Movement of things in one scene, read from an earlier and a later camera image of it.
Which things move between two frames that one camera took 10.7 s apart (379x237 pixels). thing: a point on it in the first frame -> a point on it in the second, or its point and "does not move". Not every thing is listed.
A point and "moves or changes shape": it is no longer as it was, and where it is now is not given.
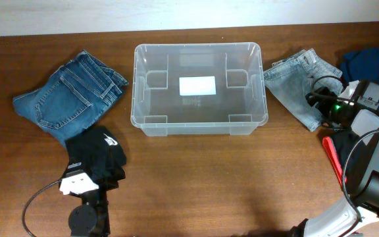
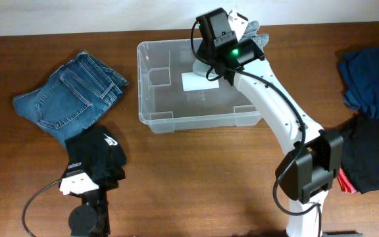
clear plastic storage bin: x=199 y=89 moves or changes shape
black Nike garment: x=97 y=151 does not move
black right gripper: x=324 y=106 -> x=199 y=48
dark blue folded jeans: x=73 y=99 does not move
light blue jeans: x=291 y=79 -> x=250 y=32
